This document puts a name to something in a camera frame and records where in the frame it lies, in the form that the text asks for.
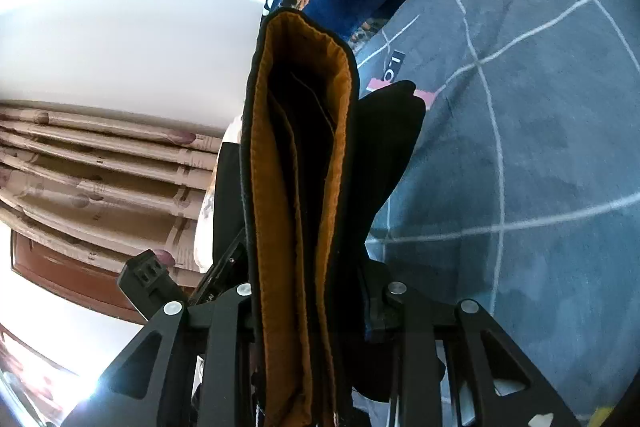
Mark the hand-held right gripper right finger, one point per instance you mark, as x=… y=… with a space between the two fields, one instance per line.
x=395 y=309

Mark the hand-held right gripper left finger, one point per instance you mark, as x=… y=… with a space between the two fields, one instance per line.
x=235 y=307

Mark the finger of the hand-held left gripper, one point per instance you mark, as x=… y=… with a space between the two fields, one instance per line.
x=227 y=267

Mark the black pants with orange lining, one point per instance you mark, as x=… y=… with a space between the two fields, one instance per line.
x=300 y=207

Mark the white floral pillow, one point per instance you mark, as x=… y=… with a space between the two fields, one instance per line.
x=207 y=232

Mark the beige patterned curtain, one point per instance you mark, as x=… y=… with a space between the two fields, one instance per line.
x=100 y=167

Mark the blue grid bed sheet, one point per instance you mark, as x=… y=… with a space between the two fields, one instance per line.
x=525 y=132

